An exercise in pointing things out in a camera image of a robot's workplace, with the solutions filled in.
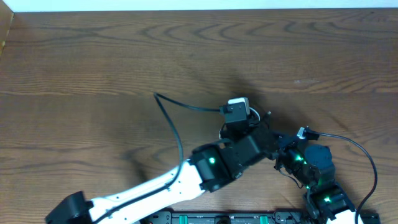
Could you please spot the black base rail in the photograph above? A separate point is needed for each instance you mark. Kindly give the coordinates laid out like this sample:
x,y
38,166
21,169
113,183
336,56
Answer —
x,y
279,216

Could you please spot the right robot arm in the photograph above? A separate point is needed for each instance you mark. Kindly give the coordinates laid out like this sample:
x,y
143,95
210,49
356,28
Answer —
x,y
312,166

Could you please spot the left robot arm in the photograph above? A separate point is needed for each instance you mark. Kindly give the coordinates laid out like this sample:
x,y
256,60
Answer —
x,y
208,169

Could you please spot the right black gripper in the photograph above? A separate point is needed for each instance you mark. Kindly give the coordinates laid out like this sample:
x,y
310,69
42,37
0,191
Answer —
x,y
287,142

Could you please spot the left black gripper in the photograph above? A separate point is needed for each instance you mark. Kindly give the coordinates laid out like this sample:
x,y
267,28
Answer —
x,y
264,123

